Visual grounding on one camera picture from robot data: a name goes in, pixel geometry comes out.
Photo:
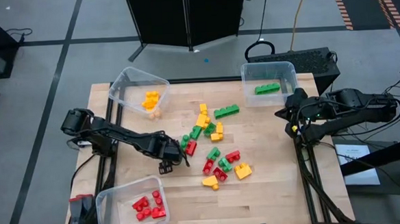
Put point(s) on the black folding partition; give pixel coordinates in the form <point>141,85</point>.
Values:
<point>164,18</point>

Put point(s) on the clear plastic bin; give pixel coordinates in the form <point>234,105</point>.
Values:
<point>120,222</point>
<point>129,78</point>
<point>270,72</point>

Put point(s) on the black metal beam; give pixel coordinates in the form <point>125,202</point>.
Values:
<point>387,153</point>

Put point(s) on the small yellow toy block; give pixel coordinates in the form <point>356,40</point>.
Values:
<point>203,108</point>

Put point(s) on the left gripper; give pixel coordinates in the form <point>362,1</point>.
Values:
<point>166,148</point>

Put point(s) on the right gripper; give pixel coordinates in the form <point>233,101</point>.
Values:
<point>299,112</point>

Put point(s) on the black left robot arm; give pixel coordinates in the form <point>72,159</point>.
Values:
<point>119,135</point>

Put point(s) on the white paper sheet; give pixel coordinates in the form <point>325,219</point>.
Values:
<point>357,165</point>

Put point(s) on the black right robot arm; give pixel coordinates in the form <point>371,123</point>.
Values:
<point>354,105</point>

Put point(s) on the red toy block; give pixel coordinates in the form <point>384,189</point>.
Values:
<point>142,203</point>
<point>143,214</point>
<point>208,166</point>
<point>233,156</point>
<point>159,213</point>
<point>156,197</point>
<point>190,148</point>
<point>220,173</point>

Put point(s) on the large yellow toy block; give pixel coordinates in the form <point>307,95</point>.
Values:
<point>243,170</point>

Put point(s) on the black computer case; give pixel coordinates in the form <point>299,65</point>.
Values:
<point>303,63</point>

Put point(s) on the yellow sloped toy block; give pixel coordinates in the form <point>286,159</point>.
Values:
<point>210,182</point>

